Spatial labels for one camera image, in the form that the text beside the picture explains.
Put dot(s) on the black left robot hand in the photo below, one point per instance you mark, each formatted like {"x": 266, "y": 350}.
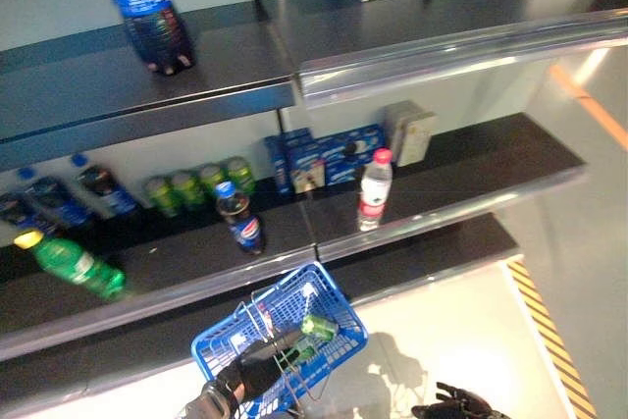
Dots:
{"x": 255, "y": 370}

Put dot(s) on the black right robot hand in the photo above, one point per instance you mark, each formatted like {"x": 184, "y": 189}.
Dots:
{"x": 461, "y": 406}

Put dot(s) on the blue plastic shopping basket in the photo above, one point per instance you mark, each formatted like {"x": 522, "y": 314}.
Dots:
{"x": 343, "y": 348}

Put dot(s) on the green can in basket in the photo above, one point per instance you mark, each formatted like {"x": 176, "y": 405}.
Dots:
{"x": 304, "y": 350}

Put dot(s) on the green soda can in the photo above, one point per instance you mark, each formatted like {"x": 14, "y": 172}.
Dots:
{"x": 213, "y": 183}
{"x": 319, "y": 327}
{"x": 163, "y": 198}
{"x": 189, "y": 191}
{"x": 240, "y": 176}

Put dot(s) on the black base shelf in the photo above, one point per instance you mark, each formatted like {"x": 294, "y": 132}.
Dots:
{"x": 98, "y": 355}

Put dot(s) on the blue wafer roll box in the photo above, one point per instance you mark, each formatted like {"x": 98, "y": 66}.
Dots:
{"x": 309, "y": 176}

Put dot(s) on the narrow blue cookie box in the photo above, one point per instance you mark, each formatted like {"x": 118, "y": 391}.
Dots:
{"x": 277, "y": 169}

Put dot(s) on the green plastic soda bottle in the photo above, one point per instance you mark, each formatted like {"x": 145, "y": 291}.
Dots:
{"x": 73, "y": 262}

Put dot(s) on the blue Oreo cookie box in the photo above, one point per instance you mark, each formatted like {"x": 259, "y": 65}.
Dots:
{"x": 343, "y": 174}
{"x": 343, "y": 141}

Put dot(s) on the water bottle red label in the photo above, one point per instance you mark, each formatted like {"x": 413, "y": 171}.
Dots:
{"x": 375, "y": 188}

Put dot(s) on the small blue snack box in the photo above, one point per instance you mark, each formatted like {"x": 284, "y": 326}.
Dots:
{"x": 297, "y": 137}

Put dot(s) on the beige cardboard box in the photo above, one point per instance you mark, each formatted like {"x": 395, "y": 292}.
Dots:
{"x": 412, "y": 137}

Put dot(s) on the orange floor tape line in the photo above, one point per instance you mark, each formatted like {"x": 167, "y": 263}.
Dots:
{"x": 589, "y": 105}

